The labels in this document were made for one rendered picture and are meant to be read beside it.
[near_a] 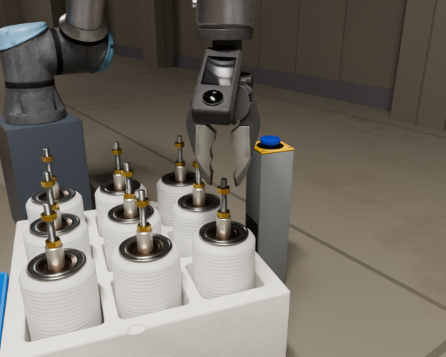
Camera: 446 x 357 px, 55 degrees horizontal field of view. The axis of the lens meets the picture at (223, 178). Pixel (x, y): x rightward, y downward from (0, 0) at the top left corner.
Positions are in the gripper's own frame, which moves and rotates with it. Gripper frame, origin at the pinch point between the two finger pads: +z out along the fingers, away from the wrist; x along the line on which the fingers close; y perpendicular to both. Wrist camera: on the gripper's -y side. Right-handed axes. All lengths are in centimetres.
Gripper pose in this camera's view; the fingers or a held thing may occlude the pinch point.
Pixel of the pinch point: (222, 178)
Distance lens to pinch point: 61.0
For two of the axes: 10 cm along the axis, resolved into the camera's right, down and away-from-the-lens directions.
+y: 1.3, -3.7, 9.2
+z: 0.0, 9.3, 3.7
